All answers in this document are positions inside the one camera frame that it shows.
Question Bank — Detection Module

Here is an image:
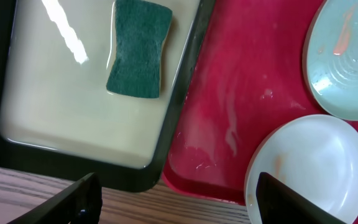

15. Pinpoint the green and yellow sponge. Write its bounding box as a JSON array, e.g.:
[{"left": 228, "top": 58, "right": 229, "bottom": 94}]
[{"left": 106, "top": 0, "right": 173, "bottom": 99}]

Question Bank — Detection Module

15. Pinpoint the light blue plate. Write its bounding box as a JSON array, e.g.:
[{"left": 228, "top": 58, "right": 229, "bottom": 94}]
[{"left": 303, "top": 0, "right": 358, "bottom": 121}]

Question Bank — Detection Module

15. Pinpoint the white plate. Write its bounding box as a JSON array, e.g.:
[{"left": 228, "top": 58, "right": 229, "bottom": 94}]
[{"left": 244, "top": 114, "right": 358, "bottom": 223}]

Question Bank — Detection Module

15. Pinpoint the black tray with soapy water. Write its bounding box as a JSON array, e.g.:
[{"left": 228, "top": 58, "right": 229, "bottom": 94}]
[{"left": 0, "top": 1, "right": 215, "bottom": 192}]

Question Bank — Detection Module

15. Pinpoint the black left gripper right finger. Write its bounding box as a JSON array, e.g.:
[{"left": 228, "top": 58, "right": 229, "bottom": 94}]
[{"left": 256, "top": 172, "right": 345, "bottom": 224}]

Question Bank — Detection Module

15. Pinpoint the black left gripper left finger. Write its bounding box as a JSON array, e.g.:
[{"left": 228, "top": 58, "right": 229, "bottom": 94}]
[{"left": 9, "top": 173, "right": 103, "bottom": 224}]

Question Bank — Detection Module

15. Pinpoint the red plastic tray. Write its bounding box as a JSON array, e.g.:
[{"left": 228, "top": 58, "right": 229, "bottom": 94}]
[{"left": 162, "top": 0, "right": 358, "bottom": 224}]

